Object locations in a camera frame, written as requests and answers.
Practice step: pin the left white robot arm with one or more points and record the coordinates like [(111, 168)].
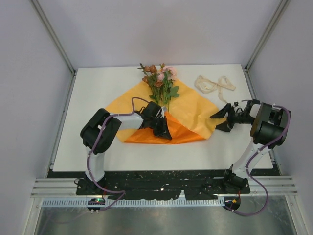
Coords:
[(100, 131)]

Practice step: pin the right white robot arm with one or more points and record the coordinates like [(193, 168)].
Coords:
[(269, 127)]

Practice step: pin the left aluminium corner post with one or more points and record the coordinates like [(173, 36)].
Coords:
[(52, 34)]

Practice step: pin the cream ribbon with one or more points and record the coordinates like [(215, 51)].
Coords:
[(207, 86)]

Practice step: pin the aluminium corner post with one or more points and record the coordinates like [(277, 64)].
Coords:
[(274, 20), (52, 34)]

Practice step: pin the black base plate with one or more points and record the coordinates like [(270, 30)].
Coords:
[(151, 185)]

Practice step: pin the aluminium frame rail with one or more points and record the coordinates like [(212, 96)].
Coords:
[(65, 187)]

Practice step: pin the orange wrapping paper sheet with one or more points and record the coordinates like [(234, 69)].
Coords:
[(188, 118)]

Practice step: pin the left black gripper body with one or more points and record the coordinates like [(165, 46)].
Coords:
[(151, 126)]

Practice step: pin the white slotted cable duct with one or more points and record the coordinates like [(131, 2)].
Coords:
[(100, 202)]

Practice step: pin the fake flower bouquet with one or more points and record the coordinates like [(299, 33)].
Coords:
[(161, 81)]

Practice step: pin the right aluminium corner post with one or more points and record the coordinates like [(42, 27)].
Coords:
[(274, 20)]

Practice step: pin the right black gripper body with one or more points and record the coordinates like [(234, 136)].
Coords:
[(238, 119)]

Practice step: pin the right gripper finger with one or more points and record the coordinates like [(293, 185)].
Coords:
[(222, 112), (225, 126)]

